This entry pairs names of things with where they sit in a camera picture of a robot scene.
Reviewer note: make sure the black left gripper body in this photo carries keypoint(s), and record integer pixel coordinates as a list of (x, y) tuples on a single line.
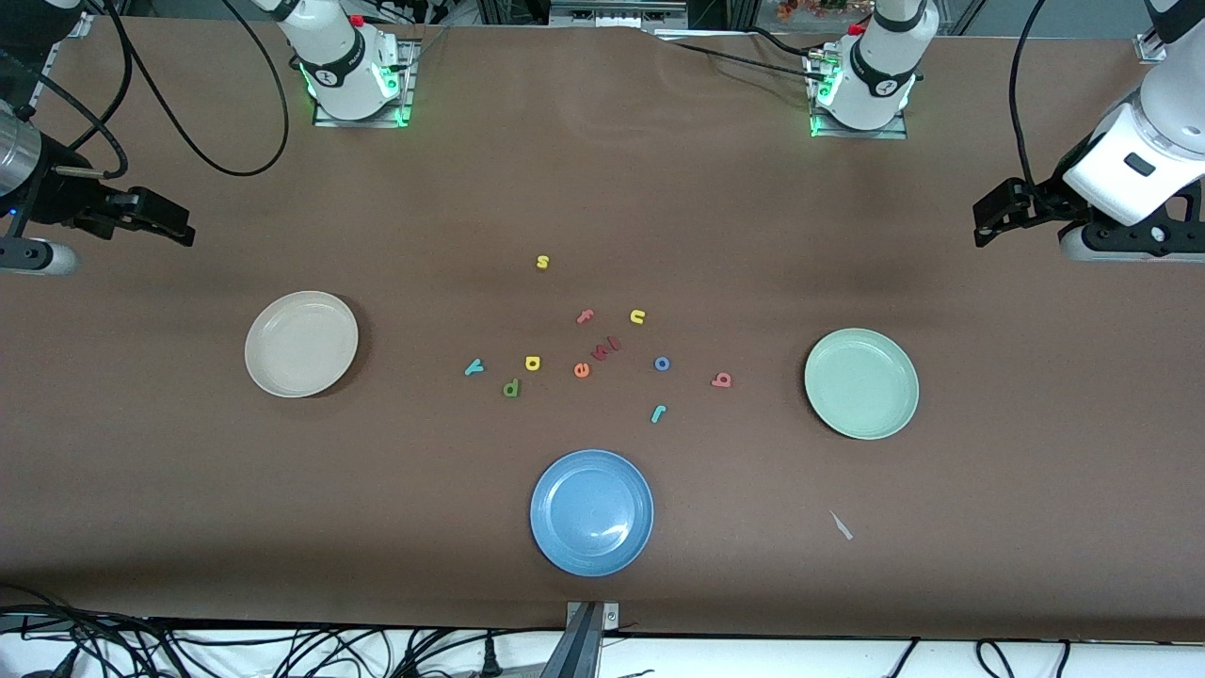
[(1047, 201)]

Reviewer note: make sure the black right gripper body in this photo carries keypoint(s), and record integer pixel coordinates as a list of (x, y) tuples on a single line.
[(58, 200)]

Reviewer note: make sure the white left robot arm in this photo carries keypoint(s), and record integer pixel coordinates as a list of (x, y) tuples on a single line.
[(885, 56)]

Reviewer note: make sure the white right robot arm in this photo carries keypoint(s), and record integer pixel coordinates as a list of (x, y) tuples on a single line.
[(339, 47)]

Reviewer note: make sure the beige round plate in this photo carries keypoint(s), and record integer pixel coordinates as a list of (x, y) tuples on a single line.
[(301, 344)]

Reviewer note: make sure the light green round plate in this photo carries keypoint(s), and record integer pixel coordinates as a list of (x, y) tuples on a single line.
[(861, 383)]

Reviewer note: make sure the orange artificial flowers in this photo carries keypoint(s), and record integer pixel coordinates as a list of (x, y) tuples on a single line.
[(810, 8)]

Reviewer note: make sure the small white paper scrap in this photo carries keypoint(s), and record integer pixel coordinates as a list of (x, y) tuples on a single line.
[(841, 526)]

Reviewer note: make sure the brown table cover sheet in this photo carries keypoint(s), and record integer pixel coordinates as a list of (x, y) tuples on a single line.
[(602, 188)]

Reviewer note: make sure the blue round plate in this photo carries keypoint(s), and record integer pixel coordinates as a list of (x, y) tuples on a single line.
[(591, 513)]

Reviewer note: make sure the black power plug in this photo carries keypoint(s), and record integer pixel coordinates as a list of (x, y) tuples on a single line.
[(490, 659)]

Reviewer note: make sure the aluminium table side rail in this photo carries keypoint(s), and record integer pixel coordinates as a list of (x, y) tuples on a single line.
[(45, 83)]

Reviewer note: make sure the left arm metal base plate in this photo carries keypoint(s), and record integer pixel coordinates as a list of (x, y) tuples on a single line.
[(861, 135)]

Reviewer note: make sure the aluminium corner bracket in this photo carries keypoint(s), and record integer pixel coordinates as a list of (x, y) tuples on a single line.
[(1150, 47), (73, 24)]

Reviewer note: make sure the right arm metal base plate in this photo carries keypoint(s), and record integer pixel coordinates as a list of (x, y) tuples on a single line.
[(410, 80)]

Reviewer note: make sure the grey metal frame beam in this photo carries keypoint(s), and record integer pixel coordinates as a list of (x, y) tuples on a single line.
[(617, 11)]

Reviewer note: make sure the grey metal camera mount bracket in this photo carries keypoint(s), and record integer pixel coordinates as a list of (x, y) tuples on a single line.
[(588, 645)]

